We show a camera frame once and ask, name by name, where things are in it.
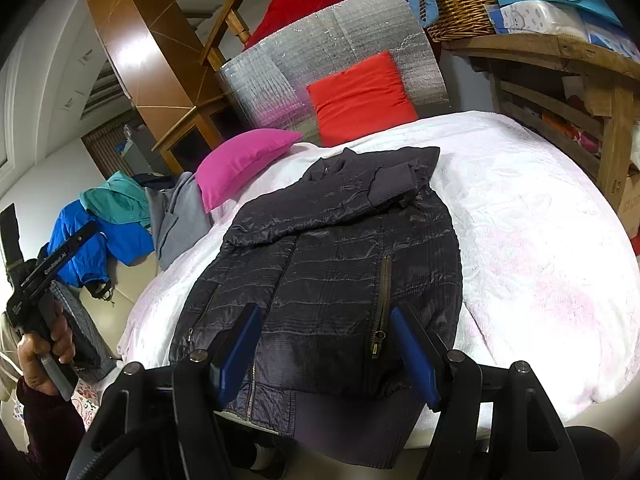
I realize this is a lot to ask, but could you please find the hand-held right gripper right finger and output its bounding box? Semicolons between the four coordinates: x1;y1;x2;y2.
390;306;586;480

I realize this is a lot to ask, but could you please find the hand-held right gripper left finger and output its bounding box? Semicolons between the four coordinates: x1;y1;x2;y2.
65;304;265;480

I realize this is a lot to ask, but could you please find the black puffer jacket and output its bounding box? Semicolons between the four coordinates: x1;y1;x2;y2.
169;146;463;468

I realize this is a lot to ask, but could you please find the person's left forearm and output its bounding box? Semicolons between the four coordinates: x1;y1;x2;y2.
14;375;89;480

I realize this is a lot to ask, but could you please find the person's left hand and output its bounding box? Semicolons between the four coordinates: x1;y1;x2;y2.
15;302;77;397

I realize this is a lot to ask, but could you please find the grey quilted cushion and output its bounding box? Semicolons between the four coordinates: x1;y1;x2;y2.
50;280;109;377

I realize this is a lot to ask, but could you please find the blue jacket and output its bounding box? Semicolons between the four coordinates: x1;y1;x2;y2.
39;200;155;288

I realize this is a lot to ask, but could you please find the teal shirt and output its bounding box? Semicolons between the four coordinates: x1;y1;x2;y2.
80;171;153;228

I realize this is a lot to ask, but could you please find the patterned white cloth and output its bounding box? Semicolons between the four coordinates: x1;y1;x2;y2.
70;379;107;423

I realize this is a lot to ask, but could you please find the grey coat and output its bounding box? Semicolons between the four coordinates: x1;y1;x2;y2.
146;172;213;270

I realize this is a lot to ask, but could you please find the dark wicker cabinet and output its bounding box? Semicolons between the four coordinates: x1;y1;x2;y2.
81;120;138;181

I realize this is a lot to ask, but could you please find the white fleece blanket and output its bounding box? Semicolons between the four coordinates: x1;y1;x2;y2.
117;110;640;448

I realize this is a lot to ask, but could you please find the navy garment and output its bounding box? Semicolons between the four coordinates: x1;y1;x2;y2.
132;172;173;192

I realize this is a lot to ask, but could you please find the magenta pillow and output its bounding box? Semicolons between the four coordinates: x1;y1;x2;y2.
195;128;304;213

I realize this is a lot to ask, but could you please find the red pillow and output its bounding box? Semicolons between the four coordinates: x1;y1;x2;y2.
306;51;420;147

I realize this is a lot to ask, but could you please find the brown cardboard box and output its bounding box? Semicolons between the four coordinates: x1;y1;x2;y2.
617;162;640;241

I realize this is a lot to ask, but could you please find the wooden shelf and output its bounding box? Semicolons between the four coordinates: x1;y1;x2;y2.
440;32;640;211

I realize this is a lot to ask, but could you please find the silver foil insulation mat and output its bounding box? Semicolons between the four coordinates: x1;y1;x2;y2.
216;0;448;147

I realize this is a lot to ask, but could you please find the wooden spindle railing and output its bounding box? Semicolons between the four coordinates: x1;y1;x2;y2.
200;0;282;68

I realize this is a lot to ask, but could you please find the brown wicker basket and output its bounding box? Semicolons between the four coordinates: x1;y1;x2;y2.
425;0;501;43

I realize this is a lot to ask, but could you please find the white patterned tissue pack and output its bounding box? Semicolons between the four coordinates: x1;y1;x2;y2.
485;0;588;41
580;10;640;58

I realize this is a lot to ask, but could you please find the white wall vent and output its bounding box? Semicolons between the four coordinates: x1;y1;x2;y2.
80;67;124;117

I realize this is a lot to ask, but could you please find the brown wooden furniture frame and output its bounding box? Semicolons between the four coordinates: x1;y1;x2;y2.
77;0;231;172

